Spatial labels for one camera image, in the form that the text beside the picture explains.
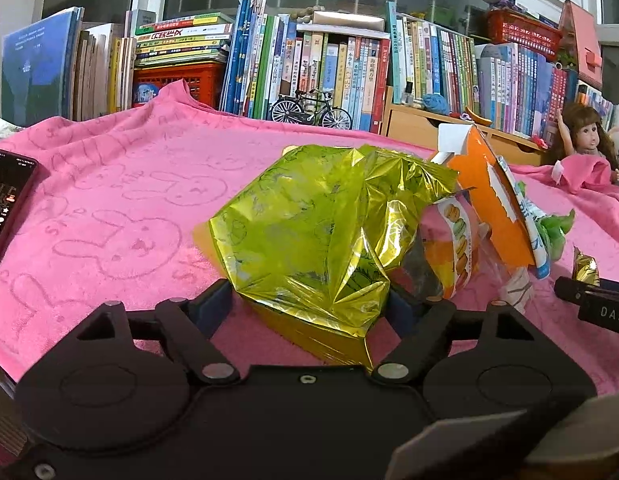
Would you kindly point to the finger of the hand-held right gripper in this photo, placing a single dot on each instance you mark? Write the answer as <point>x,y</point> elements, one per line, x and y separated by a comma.
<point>589,291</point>

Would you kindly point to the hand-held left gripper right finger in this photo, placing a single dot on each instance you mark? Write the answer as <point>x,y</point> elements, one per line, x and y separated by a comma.
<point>398,310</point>

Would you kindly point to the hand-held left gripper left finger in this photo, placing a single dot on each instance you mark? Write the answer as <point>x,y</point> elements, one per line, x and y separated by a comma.
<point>209,310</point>

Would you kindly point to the gold candy wrapper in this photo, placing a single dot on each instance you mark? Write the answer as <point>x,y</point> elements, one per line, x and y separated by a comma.
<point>585,267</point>

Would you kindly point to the golden green foil bag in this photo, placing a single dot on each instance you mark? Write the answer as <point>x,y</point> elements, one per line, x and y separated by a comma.
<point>309,230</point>

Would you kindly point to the orange carton box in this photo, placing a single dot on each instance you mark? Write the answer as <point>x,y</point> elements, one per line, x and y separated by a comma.
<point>494,210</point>

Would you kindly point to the green plastic wrapper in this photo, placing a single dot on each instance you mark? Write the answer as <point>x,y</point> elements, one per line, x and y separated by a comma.
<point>557,230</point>

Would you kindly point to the clear plastic wrapper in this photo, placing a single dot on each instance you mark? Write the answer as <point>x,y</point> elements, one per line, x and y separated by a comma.
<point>514,290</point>

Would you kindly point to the white blue wrapper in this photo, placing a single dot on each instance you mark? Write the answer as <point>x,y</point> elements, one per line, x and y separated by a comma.
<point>532,232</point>

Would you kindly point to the macaron print snack packet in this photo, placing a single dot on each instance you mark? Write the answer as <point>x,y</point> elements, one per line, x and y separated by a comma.
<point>457,245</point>

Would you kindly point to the brown haired doll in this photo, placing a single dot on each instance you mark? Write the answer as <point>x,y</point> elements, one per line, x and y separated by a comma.
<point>587,135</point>

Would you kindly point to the pink bunny print towel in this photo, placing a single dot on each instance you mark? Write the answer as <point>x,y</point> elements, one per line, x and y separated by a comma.
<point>114,185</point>

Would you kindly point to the small red bow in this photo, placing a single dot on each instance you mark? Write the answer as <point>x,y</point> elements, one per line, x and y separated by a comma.
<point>539,141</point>

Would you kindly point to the wooden drawer box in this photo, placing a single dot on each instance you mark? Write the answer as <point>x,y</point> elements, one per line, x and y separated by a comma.
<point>419,125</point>

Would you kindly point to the row of small books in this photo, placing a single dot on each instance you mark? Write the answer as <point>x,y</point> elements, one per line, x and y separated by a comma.
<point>594,102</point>

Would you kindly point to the orange yellow curved toy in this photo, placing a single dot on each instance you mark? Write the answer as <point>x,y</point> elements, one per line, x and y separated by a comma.
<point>478,117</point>

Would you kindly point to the blue yarn ball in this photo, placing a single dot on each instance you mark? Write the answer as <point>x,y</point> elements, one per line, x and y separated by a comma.
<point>436,102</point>

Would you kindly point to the small nail polish bottle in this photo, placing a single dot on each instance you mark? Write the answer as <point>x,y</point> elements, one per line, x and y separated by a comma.
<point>408,94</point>

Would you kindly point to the black bicycle model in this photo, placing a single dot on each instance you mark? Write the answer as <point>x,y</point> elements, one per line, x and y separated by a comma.
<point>309,110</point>

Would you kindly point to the red plastic crate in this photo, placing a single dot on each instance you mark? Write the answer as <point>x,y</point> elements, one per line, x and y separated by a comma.
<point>199,82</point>

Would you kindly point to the black smartphone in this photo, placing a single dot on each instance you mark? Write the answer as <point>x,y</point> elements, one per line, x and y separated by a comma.
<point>9,200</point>

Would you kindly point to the row of shelved paperback books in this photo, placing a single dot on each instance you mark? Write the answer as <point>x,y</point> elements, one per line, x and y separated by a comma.
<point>489,80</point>

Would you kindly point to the pink toy house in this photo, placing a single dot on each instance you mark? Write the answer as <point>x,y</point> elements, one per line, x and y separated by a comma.
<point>582,40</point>

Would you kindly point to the row of pale upright books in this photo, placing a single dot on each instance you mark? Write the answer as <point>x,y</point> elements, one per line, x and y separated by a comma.
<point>101,70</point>

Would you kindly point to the red plastic basket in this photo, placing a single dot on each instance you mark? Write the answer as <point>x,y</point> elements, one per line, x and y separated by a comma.
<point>522,32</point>

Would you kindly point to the stack of flat books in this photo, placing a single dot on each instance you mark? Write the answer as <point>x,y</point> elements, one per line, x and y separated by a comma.
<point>182,40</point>

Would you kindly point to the patterned white cloth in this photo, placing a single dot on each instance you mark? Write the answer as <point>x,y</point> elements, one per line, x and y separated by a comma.
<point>1,130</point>

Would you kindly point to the large blue book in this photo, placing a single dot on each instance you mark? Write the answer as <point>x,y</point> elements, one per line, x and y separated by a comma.
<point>36,65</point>

